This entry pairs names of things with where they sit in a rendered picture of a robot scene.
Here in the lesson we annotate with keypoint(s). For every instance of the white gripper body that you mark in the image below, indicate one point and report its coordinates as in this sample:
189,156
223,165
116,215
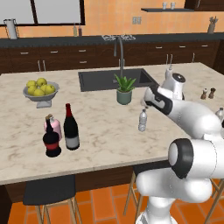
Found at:
149,96

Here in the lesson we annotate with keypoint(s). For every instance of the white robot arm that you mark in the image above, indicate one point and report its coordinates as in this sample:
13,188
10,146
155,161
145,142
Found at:
198,151

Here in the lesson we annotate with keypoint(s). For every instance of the clear plastic water bottle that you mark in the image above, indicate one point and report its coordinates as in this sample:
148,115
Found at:
142,121

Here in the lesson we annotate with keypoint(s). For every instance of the green plant in grey pot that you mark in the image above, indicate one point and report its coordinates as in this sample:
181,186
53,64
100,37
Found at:
124,90

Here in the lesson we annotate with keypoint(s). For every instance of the grey tap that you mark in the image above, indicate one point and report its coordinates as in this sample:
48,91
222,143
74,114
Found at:
121,58

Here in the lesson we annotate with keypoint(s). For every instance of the dark grey sink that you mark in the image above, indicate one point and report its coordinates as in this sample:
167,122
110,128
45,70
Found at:
99,78

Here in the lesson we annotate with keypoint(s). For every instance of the brown shaker white cap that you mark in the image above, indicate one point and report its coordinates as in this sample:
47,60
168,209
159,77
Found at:
204,94

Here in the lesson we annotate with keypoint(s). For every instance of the dark brown shaker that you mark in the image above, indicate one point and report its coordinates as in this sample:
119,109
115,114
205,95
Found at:
212,93

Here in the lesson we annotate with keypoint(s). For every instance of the black stool wooden legs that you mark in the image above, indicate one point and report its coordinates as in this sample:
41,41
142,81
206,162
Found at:
217,198
49,191
137,175

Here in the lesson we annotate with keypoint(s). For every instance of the clear bottle white cap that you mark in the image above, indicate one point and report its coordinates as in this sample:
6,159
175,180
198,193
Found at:
220,113

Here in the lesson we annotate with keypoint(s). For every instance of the dark wine bottle red cap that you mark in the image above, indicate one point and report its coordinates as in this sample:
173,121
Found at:
71,131

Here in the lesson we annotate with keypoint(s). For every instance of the dark brown island cabinet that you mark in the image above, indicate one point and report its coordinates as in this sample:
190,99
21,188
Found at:
102,178

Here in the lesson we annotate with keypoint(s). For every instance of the dark brown cupboard run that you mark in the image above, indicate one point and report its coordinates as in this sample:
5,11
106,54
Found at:
73,55

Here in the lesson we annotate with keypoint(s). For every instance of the pink bottle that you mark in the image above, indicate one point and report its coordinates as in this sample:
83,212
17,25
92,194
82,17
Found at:
57,127

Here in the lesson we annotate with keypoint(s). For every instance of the white cup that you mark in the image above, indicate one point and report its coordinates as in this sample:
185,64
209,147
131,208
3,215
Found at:
173,5
164,5

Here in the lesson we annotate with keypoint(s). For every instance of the pot of kitchen tools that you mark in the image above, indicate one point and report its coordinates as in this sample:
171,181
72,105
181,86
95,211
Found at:
211,26

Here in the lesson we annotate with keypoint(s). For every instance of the brown bottle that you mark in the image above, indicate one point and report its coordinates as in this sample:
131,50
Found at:
80,30

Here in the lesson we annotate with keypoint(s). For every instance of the yellow-green apple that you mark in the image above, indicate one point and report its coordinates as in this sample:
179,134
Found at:
38,92
41,81
30,83
31,89
50,89

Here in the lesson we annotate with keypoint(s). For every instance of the pale bottle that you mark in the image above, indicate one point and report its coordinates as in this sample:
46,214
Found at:
75,30

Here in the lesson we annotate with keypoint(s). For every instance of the dark soda bottle red label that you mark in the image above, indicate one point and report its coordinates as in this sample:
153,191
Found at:
52,144

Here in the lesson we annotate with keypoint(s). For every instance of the grey fruit bowl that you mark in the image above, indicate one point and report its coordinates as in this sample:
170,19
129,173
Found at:
40,98

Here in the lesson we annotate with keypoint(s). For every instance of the black framed window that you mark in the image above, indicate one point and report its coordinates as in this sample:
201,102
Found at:
55,11

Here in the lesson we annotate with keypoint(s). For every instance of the silver jug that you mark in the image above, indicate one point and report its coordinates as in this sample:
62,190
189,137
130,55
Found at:
11,29

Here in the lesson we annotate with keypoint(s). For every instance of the grey wall socket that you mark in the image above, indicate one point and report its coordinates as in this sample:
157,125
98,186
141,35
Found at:
136,20

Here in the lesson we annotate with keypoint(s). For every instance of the dark wall shelf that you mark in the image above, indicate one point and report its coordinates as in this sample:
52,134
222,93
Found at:
167,10

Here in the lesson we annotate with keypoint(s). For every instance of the dark brown wall cupboard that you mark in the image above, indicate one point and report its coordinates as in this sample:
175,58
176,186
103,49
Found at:
207,4

